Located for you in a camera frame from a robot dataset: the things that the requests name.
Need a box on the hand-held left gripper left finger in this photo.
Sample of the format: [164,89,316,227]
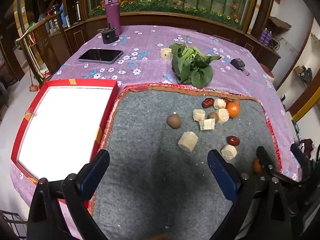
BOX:
[26,149,110,240]

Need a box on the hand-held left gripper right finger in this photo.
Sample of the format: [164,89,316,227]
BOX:
[207,149,293,240]

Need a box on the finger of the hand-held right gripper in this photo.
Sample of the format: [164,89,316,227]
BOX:
[256,146,304,188]
[290,143,320,205]

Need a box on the pale sugarcane chunk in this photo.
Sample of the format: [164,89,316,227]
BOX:
[177,131,199,153]
[192,109,206,122]
[213,98,227,110]
[216,108,230,124]
[160,47,172,61]
[221,144,238,161]
[199,119,216,131]

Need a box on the red box with white inside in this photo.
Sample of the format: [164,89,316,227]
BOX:
[10,79,119,209]

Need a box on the grey mat with red border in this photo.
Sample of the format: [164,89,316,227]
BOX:
[85,83,284,240]

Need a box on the black car key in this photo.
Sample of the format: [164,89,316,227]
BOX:
[230,58,250,76]

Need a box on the green leafy vegetable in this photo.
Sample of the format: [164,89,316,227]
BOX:
[169,35,222,89]

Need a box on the black smartphone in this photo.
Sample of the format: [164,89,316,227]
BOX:
[78,49,124,65]

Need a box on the small black container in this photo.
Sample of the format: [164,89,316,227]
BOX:
[101,25,118,45]

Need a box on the purple floral tablecloth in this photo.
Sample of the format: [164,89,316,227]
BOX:
[10,25,304,240]

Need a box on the purple thermos bottle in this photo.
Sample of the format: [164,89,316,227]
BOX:
[104,0,123,36]

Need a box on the steel vacuum flask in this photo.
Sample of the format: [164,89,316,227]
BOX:
[72,0,82,23]

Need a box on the metal wire rack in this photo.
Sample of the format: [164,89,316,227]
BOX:
[0,210,28,240]

